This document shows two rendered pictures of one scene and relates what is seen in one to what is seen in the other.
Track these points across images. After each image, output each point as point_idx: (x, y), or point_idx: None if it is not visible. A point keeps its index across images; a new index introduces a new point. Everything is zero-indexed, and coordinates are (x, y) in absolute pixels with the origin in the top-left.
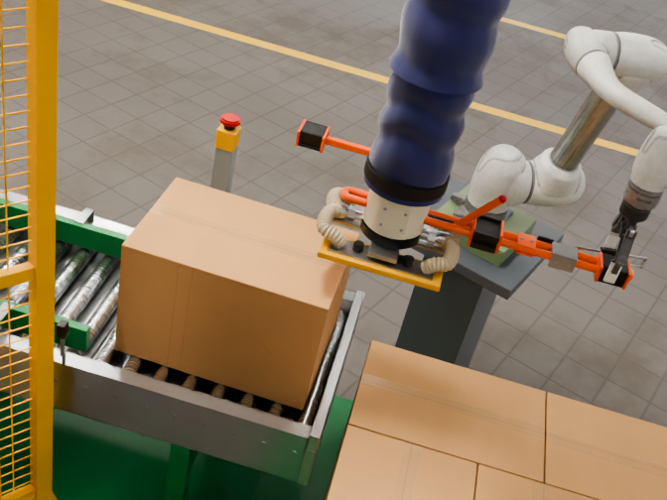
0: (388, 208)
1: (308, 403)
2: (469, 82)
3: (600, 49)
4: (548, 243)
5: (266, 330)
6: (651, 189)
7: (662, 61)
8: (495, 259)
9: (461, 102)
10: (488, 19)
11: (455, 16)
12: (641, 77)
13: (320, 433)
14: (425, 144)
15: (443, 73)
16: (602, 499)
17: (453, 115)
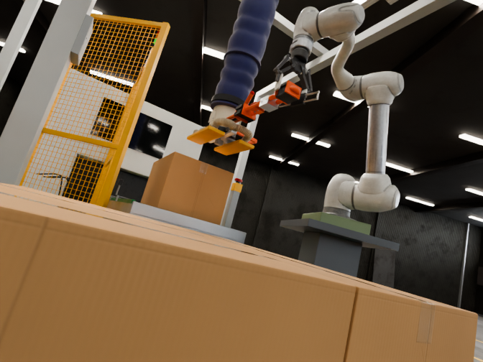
0: (212, 111)
1: None
2: (240, 48)
3: None
4: None
5: (161, 175)
6: (296, 34)
7: (390, 73)
8: (318, 219)
9: (237, 57)
10: (245, 24)
11: (235, 28)
12: (379, 84)
13: (137, 202)
14: (223, 76)
15: (230, 47)
16: (232, 245)
17: (233, 62)
